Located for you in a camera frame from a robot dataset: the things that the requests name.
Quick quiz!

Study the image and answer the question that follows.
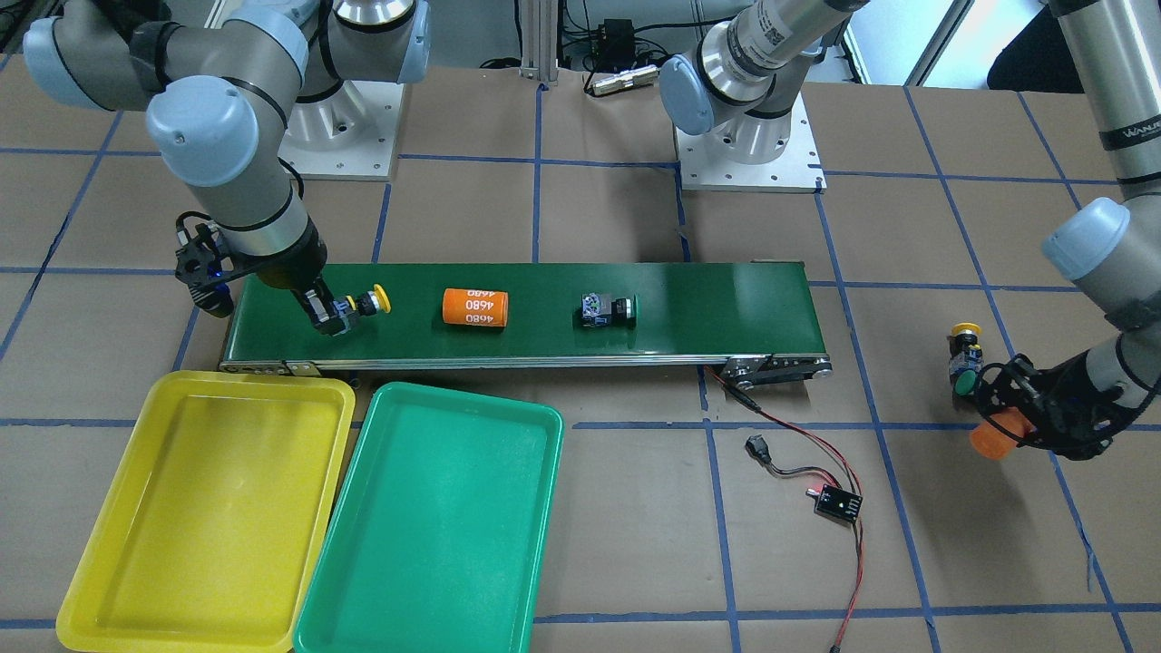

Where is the black power adapter box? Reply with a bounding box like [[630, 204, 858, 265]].
[[593, 17, 636, 72]]

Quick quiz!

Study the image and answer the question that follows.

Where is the green push button switch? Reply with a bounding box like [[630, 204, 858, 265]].
[[581, 293, 641, 329]]

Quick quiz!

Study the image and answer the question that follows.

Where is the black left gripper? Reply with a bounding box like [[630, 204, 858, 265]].
[[975, 356, 1135, 459]]

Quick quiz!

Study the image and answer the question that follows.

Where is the yellow plastic tray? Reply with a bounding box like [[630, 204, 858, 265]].
[[55, 369, 356, 652]]

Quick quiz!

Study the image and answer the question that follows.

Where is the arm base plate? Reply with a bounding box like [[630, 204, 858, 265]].
[[673, 95, 828, 193], [277, 80, 408, 182]]

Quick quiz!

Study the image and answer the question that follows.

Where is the green plastic tray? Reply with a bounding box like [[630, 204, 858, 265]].
[[293, 382, 565, 652]]

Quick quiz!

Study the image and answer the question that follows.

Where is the plain orange cylinder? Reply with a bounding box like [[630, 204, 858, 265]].
[[969, 406, 1034, 462]]

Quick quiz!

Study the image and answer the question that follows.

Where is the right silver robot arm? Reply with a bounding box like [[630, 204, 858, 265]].
[[24, 1, 431, 336]]

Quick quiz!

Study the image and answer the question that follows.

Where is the yellow push button switch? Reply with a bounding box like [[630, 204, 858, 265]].
[[336, 284, 394, 323]]

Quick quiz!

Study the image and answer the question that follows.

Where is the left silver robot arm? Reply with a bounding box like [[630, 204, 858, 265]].
[[659, 1, 1160, 462]]

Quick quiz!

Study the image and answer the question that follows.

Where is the orange cylinder with print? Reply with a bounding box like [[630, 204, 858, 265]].
[[441, 287, 509, 329]]

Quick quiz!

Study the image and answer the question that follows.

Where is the red black wire with board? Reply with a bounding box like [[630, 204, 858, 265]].
[[707, 363, 865, 653]]

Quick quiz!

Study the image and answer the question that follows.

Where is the green conveyor belt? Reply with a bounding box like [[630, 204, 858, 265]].
[[219, 263, 832, 388]]

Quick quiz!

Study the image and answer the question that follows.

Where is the aluminium frame post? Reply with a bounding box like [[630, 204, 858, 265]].
[[517, 0, 562, 87]]

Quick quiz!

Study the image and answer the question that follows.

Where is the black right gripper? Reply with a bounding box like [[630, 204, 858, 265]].
[[174, 211, 351, 337]]

